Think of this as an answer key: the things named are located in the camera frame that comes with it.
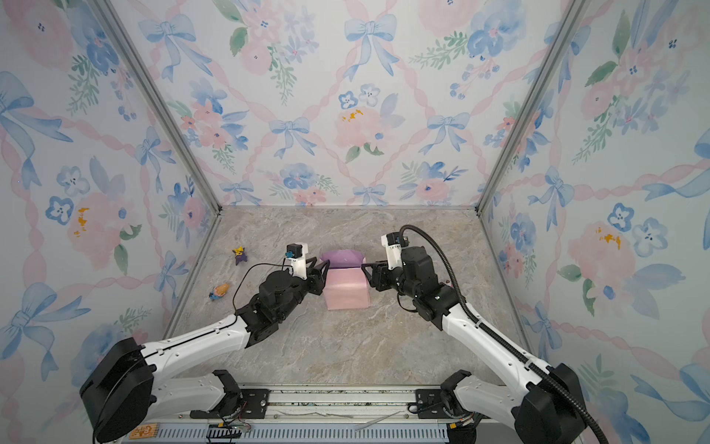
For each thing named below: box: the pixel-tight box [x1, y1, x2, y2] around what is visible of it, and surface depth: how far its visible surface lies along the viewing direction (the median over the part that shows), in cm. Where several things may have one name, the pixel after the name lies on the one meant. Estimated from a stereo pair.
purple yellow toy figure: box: [232, 246, 248, 266], surface depth 105 cm
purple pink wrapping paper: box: [319, 248, 371, 310], surface depth 87 cm
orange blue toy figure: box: [208, 283, 230, 301], surface depth 94 cm
